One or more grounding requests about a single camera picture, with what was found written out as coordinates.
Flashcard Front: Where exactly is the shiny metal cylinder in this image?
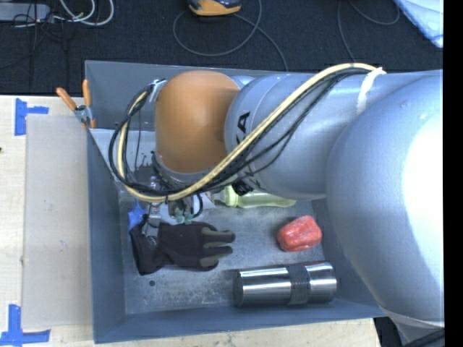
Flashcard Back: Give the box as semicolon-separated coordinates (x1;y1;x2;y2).
231;260;339;308

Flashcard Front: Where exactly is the dark brown glove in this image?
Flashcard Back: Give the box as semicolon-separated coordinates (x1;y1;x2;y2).
128;220;237;276

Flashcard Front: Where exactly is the black cylinder on white bracket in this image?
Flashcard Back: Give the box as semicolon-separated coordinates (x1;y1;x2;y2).
230;179;255;197

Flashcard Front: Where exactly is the pale flat board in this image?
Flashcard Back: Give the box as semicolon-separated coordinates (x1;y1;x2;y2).
20;115;93;330

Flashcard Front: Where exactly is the yellow-green clear plastic bottle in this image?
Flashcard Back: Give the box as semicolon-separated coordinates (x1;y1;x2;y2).
212;184;298;210

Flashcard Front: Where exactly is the red toy pepper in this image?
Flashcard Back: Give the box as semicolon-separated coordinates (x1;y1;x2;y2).
275;214;323;253

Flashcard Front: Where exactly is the grey metal bin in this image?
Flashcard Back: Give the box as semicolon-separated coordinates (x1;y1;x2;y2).
83;59;388;345

